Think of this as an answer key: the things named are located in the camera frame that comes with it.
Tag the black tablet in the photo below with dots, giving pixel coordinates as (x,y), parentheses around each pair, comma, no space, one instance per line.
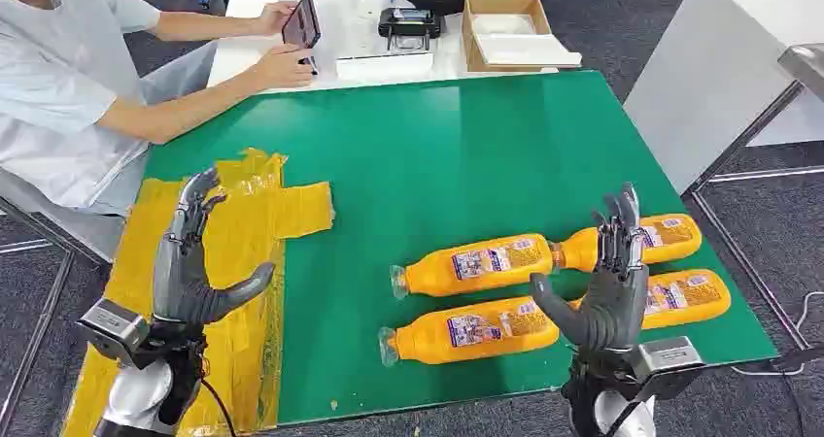
(302,22)

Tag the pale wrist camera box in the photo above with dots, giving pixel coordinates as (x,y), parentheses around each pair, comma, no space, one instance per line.
(113,328)
(669,357)

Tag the green table mat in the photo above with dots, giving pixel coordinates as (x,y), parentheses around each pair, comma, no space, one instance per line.
(450,164)

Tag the white table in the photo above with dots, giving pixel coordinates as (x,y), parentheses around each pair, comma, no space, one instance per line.
(354,29)

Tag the black metal table frame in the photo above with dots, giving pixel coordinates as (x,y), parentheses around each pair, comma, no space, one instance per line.
(740,144)

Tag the orange drink bottle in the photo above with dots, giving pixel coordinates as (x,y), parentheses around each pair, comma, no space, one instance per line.
(702,296)
(438,270)
(418,343)
(676,235)

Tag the person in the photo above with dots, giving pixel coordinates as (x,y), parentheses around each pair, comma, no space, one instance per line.
(51,80)

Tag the brown cardboard box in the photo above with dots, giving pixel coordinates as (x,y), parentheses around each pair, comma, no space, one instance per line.
(468,41)

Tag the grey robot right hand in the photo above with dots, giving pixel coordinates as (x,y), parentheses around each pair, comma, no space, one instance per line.
(611,312)

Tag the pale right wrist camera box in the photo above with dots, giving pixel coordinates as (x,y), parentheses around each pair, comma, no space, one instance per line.
(669,357)

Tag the small white foam sheet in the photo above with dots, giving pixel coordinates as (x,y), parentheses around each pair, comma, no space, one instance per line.
(505,23)

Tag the person's left hand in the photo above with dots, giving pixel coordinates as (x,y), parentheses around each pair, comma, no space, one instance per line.
(273,17)

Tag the person's right hand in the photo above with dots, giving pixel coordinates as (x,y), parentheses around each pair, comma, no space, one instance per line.
(283,67)

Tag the yellow taped sheet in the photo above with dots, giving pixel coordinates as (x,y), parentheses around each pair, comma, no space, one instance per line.
(251,228)

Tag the black label printer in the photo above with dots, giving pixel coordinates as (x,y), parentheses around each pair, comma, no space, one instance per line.
(410,23)

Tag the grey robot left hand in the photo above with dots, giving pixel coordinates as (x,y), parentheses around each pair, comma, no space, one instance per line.
(177,279)

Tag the large white foam board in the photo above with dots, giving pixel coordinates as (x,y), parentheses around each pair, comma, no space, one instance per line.
(528,51)

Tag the grey metal floor frame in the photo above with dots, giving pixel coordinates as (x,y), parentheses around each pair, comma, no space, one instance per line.
(38,318)

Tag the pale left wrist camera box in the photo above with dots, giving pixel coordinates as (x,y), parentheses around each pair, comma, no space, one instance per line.
(113,328)

